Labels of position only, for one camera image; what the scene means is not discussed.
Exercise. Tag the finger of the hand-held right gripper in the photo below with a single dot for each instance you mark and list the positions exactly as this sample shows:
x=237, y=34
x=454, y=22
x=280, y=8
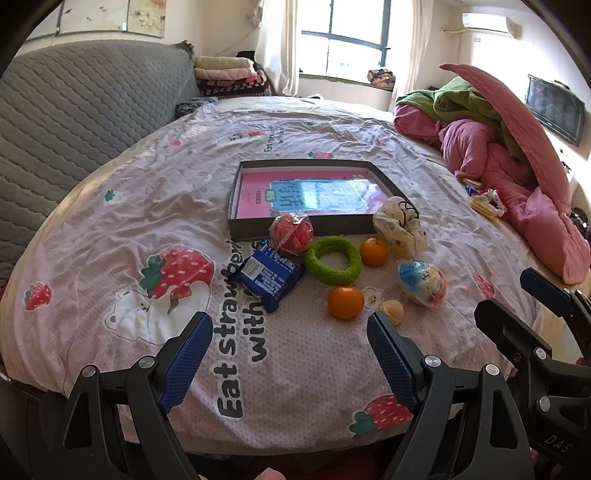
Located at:
x=549, y=293
x=508, y=332

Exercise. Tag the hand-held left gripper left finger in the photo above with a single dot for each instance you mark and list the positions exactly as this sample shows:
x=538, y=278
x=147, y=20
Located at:
x=184, y=364

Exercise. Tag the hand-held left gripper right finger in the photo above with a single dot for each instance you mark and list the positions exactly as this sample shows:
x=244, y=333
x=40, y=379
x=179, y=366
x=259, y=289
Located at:
x=392, y=364

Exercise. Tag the walnut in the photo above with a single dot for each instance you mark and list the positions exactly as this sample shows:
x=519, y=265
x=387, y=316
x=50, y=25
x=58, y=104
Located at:
x=392, y=311

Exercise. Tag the small orange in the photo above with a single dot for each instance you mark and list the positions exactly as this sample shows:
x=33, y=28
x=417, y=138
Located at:
x=346, y=302

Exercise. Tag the plastic toy egg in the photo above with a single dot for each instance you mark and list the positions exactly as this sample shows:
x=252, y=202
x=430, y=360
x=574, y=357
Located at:
x=291, y=233
x=422, y=284

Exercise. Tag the orange with stem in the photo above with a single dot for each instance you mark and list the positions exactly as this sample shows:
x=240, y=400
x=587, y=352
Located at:
x=374, y=252

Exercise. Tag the blue snack packet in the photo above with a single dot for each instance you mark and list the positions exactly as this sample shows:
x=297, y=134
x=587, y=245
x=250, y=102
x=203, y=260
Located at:
x=268, y=277

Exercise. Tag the grey shallow cardboard box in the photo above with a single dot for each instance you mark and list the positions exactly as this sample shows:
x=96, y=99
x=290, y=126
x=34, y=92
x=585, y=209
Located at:
x=332, y=226

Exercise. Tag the yellow wafer packet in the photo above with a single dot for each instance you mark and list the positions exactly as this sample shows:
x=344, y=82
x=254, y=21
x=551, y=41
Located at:
x=482, y=208

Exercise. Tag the small blue packet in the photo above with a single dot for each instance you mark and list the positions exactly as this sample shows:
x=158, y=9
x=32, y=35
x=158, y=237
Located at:
x=473, y=188

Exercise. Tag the long pink cushion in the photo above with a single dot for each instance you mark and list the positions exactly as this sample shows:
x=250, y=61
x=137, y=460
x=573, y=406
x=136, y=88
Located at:
x=521, y=124

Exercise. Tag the green blanket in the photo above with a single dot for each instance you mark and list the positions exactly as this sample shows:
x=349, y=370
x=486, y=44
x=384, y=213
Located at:
x=457, y=101

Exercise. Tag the dark floral cloth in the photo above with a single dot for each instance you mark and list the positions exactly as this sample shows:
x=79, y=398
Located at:
x=191, y=107

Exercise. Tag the grey quilted headboard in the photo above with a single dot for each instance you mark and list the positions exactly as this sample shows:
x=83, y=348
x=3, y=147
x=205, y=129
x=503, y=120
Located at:
x=69, y=115

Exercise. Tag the white air conditioner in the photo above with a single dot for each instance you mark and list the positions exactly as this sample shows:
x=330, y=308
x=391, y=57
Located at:
x=491, y=24

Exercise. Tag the white curtain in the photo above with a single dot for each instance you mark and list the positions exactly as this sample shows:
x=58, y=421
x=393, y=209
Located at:
x=411, y=50
x=277, y=46

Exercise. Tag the dark checkered folded blanket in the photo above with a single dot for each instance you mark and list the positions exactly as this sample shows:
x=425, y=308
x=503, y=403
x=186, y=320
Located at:
x=231, y=87

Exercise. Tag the pink folded blanket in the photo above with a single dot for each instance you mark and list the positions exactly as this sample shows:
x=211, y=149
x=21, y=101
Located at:
x=224, y=73

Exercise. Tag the cream folded blanket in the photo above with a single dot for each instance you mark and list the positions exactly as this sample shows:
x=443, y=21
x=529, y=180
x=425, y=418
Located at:
x=221, y=62

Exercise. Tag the window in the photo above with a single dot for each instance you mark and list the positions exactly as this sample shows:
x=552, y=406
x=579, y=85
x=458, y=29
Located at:
x=351, y=50

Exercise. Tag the wall television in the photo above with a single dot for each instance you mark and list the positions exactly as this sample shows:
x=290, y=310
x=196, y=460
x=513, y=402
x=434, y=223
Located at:
x=554, y=108

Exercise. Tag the floral wall painting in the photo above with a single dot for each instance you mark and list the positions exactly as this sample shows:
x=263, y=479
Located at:
x=101, y=16

